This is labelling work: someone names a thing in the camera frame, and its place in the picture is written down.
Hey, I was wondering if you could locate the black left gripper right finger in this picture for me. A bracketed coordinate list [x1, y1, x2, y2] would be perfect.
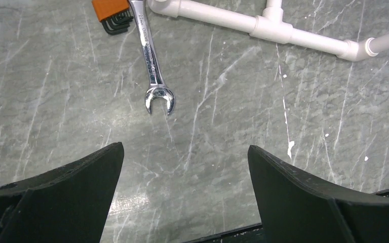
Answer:
[248, 145, 389, 242]

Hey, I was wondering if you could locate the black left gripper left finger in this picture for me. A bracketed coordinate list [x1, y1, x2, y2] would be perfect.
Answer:
[0, 142, 125, 242]

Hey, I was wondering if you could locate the silver combination wrench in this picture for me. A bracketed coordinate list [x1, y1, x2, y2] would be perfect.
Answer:
[129, 0, 175, 115]

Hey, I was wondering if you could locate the orange hex key set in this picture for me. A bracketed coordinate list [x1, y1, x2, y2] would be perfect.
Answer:
[91, 0, 134, 35]

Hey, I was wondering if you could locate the white PVC pipe frame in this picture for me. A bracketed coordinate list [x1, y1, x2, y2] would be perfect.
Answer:
[147, 0, 389, 62]

